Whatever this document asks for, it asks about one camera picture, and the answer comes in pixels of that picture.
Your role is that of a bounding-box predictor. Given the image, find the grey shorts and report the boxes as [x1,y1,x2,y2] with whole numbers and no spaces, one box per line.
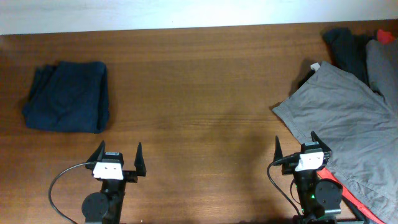
[274,40,397,223]

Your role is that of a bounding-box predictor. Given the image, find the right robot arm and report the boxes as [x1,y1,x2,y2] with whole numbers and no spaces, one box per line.
[267,131,369,224]

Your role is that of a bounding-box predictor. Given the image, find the red garment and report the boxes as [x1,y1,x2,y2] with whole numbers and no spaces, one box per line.
[317,29,397,223]

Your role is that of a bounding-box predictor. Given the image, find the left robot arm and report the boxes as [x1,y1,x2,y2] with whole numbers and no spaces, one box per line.
[81,141,147,224]

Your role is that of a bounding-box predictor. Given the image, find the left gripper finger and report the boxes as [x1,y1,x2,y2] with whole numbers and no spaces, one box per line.
[87,141,105,162]
[134,142,147,177]

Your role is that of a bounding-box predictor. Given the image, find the folded navy blue garment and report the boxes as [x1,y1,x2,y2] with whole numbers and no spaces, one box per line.
[22,61,109,134]

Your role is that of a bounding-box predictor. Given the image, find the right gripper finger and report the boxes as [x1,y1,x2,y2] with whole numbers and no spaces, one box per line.
[273,136,283,162]
[310,131,331,152]

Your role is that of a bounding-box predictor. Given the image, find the black garment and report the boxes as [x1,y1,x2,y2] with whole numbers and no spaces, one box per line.
[322,27,376,86]

